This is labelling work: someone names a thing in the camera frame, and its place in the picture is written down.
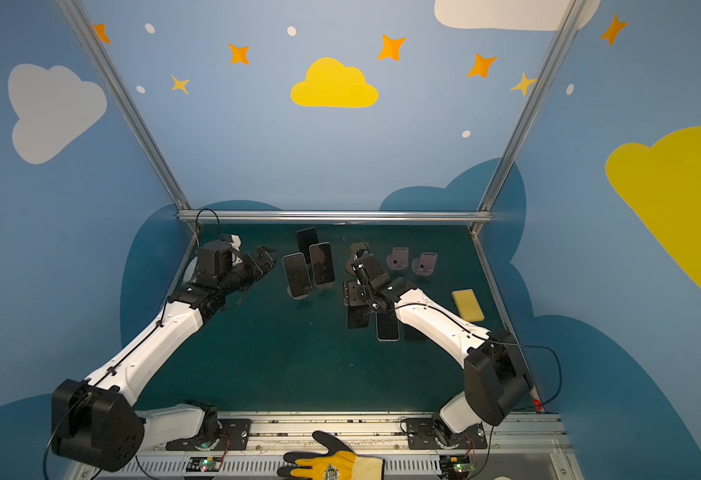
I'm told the black phone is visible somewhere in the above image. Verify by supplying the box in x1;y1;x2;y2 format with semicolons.
296;227;318;264
402;324;427;342
346;306;370;330

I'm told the grey phone stand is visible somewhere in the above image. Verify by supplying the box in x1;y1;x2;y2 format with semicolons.
411;252;438;277
386;247;409;271

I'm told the white-framed phone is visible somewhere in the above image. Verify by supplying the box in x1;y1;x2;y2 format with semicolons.
375;311;400;342

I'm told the round wooden phone stand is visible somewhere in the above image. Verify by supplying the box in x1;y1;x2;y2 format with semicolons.
346;242;369;276

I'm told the silver phone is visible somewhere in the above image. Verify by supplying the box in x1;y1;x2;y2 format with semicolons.
282;252;312;300

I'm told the pink phone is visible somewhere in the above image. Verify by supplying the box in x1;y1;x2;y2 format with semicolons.
310;242;336;288

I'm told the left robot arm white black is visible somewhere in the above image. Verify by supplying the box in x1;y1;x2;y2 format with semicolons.
44;235;276;472

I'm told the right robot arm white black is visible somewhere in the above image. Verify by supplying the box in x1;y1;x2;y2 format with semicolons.
348;253;532;434

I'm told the yellow sponge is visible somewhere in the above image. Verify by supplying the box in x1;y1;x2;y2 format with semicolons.
451;289;485;323

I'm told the yellow black work glove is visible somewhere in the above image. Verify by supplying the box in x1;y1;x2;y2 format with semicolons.
276;430;385;480

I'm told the right green circuit board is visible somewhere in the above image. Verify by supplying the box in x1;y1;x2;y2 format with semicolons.
438;456;474;480

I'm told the green circuit board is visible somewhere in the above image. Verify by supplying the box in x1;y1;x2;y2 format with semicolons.
438;456;474;480
186;457;224;473

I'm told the left green circuit board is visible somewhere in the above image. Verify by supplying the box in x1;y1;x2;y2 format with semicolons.
186;457;224;473

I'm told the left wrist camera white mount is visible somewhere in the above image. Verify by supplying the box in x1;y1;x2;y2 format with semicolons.
222;234;242;250

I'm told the aluminium frame rear bar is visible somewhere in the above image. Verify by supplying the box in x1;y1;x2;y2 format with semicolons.
178;209;492;223

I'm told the aluminium frame right post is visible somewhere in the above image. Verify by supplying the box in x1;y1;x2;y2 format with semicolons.
477;0;587;218

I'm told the aluminium frame post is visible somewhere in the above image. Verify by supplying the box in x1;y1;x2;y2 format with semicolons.
477;0;587;218
56;0;192;210

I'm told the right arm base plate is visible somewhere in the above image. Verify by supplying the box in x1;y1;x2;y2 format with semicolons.
399;417;488;450

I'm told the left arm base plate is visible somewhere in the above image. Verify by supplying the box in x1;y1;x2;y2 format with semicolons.
166;418;252;452

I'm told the aluminium frame left post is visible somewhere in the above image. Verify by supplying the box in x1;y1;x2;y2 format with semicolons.
56;0;192;210

